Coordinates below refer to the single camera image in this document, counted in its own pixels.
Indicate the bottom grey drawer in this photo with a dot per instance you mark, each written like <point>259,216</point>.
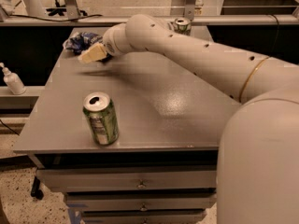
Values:
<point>191,216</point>

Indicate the black caster wheel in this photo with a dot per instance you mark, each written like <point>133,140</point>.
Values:
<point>36,192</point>

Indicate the white pump bottle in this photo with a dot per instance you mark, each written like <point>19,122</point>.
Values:
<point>13,81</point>

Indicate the grey metal post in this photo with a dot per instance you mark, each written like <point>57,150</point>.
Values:
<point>72,9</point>
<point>189,9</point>

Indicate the white 7up can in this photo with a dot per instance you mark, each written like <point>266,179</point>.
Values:
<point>182,26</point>

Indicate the green soda can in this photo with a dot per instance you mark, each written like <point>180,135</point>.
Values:
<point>100,114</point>

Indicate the blue chip bag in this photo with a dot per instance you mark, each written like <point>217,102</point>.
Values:
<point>81,41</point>

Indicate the top grey drawer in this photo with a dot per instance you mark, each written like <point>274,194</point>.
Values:
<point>128,178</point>

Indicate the grey metal rail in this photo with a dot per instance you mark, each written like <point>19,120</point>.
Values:
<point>91,21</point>

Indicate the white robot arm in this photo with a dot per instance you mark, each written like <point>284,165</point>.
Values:
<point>258,158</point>

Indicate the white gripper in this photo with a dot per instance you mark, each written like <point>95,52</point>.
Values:
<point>107,46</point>

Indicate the grey drawer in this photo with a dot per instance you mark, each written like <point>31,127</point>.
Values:
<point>128,178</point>
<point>191,216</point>
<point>142,201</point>

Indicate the grey metal post left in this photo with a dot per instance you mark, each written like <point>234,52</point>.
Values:
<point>72,9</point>

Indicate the middle grey drawer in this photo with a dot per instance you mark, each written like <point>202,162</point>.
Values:
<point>142,201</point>

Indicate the grey metal post right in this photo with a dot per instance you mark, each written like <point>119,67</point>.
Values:
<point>189,9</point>

